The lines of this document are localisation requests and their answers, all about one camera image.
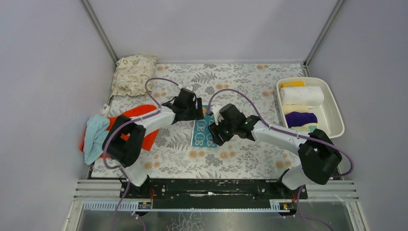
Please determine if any teal bunny pattern towel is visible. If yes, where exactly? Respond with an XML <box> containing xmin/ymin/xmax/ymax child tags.
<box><xmin>191</xmin><ymin>105</ymin><xmax>218</xmax><ymax>148</ymax></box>

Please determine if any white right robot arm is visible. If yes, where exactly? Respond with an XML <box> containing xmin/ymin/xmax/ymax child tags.
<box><xmin>207</xmin><ymin>103</ymin><xmax>342</xmax><ymax>190</ymax></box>

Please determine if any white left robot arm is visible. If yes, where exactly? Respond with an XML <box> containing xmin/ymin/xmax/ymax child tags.
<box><xmin>102</xmin><ymin>88</ymin><xmax>204</xmax><ymax>187</ymax></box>

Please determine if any floral pattern table mat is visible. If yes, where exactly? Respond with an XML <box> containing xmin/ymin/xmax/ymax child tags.
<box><xmin>109</xmin><ymin>64</ymin><xmax>304</xmax><ymax>179</ymax></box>

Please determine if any orange red towel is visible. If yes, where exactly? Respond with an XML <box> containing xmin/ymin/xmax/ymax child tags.
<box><xmin>79</xmin><ymin>104</ymin><xmax>159</xmax><ymax>158</ymax></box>

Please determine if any cream rolled towel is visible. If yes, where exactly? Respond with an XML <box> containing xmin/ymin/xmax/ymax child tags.
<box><xmin>282</xmin><ymin>104</ymin><xmax>309</xmax><ymax>115</ymax></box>

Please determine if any purple rolled towel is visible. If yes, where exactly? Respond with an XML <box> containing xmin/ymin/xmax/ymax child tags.
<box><xmin>285</xmin><ymin>112</ymin><xmax>318</xmax><ymax>128</ymax></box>

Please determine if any cream leaf print towel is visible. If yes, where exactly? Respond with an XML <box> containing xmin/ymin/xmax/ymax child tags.
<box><xmin>111</xmin><ymin>54</ymin><xmax>157</xmax><ymax>97</ymax></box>

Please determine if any yellow rolled towel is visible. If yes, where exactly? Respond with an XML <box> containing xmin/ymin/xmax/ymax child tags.
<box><xmin>279</xmin><ymin>81</ymin><xmax>306</xmax><ymax>89</ymax></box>

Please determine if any pale green rolled towel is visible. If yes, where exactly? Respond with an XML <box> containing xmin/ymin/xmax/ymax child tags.
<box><xmin>290</xmin><ymin>123</ymin><xmax>319</xmax><ymax>133</ymax></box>

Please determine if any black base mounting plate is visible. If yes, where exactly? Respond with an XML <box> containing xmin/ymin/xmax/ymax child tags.
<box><xmin>120</xmin><ymin>178</ymin><xmax>308</xmax><ymax>207</ymax></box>

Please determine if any white rolled towel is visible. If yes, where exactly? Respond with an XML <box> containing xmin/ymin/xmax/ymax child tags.
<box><xmin>280</xmin><ymin>86</ymin><xmax>324</xmax><ymax>107</ymax></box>

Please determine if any light blue towel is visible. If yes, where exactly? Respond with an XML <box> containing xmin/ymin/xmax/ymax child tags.
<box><xmin>83</xmin><ymin>115</ymin><xmax>110</xmax><ymax>165</ymax></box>

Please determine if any white plastic tray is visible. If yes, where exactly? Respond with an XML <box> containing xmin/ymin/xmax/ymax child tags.
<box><xmin>277</xmin><ymin>77</ymin><xmax>344</xmax><ymax>139</ymax></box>

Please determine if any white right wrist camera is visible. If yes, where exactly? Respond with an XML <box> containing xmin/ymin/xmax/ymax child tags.
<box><xmin>211</xmin><ymin>104</ymin><xmax>223</xmax><ymax>125</ymax></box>

